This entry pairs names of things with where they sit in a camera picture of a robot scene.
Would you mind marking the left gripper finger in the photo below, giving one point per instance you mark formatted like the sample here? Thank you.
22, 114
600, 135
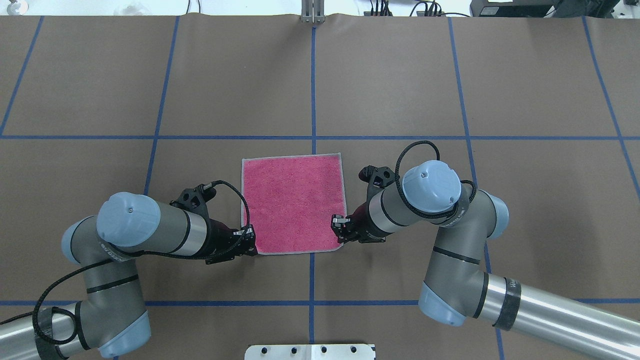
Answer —
249, 246
247, 231

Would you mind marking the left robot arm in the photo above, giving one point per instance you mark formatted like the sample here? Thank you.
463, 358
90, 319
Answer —
113, 319

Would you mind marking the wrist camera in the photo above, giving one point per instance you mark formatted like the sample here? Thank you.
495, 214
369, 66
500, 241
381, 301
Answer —
376, 177
194, 197

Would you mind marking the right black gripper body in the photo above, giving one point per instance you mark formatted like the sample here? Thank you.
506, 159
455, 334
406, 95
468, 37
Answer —
361, 222

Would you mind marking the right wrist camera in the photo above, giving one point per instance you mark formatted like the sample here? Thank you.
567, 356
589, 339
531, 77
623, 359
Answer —
376, 177

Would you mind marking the aluminium frame post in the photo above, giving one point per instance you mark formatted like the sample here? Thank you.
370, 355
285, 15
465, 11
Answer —
313, 11

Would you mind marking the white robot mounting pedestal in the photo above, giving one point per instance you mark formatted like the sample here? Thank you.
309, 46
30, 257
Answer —
339, 351

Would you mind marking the pink and grey towel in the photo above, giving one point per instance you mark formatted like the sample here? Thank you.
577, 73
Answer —
292, 200

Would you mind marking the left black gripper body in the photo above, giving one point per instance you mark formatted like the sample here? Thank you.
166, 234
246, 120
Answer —
220, 237

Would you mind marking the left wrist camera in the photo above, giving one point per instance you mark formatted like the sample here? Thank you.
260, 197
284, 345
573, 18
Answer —
194, 197

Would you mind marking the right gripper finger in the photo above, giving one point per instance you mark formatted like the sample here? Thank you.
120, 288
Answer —
339, 220
342, 234

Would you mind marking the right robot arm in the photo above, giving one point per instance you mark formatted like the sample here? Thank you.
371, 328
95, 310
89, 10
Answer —
455, 288

